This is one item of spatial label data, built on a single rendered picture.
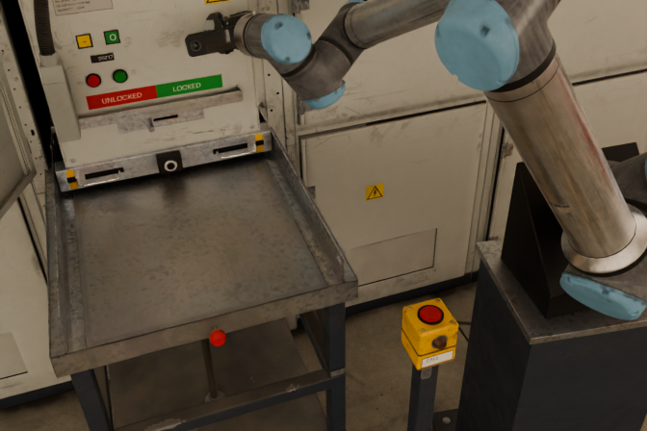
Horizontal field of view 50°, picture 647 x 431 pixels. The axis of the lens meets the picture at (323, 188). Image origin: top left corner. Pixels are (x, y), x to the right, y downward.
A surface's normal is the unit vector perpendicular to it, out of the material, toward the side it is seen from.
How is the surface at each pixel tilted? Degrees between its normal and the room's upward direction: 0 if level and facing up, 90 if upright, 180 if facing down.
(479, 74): 112
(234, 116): 90
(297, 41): 71
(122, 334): 0
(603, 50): 90
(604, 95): 90
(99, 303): 0
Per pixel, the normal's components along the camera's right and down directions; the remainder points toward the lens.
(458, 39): -0.63, 0.70
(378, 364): -0.02, -0.82
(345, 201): 0.33, 0.54
